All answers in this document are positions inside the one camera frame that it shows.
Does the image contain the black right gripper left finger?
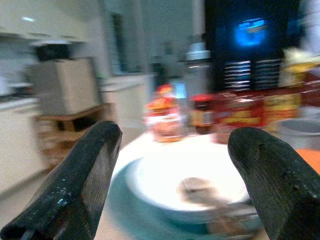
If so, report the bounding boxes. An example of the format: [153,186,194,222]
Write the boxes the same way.
[0,120,123,240]

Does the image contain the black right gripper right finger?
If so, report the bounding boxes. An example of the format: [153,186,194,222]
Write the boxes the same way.
[227,127,320,240]

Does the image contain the orange placemat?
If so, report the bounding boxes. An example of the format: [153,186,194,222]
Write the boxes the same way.
[294,147,320,175]

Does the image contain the wooden shelf stand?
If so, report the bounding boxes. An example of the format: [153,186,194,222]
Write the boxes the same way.
[34,103,111,171]

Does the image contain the grey round bowl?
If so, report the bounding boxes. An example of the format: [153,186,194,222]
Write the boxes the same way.
[273,117,320,151]

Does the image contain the white kitchen counter cabinet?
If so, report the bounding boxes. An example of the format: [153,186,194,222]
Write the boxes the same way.
[0,98,51,193]

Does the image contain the teal round plate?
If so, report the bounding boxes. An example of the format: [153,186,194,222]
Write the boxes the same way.
[106,157,263,237]

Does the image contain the red yellow snack box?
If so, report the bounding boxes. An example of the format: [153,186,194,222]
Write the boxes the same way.
[212,91,302,145]

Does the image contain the metal spoon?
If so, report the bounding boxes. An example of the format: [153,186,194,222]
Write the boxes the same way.
[176,176,258,240]

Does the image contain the white bowl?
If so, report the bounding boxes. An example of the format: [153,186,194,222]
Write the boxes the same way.
[124,143,258,225]

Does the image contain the beige small fridge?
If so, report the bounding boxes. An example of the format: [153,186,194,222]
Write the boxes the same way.
[31,57,101,116]

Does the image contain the dark sauce bottle red cap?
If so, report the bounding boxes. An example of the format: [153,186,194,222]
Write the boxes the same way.
[189,94,216,135]

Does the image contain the yellow white snack bag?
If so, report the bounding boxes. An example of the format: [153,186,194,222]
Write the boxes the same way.
[278,47,320,88]

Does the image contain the red lidded snack jar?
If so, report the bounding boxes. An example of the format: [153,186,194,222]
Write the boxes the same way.
[142,83,188,144]

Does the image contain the black microwave oven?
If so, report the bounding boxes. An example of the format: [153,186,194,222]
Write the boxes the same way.
[33,42,72,62]

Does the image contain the black television screen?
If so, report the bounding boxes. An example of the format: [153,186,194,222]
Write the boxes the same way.
[204,0,301,92]

